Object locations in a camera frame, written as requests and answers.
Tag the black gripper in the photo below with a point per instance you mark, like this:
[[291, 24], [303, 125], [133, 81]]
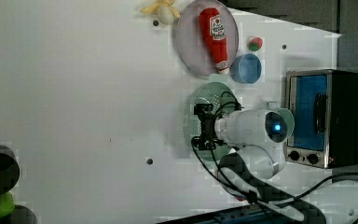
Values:
[[207, 140]]

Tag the green plastic strainer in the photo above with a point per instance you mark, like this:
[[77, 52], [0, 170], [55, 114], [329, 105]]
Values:
[[224, 102]]

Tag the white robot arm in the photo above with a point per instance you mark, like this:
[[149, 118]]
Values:
[[246, 147]]

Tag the blue plastic bowl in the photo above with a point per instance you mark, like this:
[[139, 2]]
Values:
[[246, 69]]

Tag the pink round plate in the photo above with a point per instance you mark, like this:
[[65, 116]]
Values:
[[189, 40]]

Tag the red toy strawberry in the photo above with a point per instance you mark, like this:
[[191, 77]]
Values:
[[255, 44]]

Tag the red plush ketchup bottle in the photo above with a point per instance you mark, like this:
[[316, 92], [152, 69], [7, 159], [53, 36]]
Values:
[[214, 37]]

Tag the black toaster oven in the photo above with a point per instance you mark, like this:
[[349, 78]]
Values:
[[324, 104]]

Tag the yellow plush banana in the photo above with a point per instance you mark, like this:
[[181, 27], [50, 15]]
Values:
[[165, 11]]

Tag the black utensil holder cup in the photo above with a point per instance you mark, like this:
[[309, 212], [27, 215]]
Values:
[[20, 215]]

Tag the green toy vegetable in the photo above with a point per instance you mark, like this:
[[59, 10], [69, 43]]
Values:
[[7, 205]]

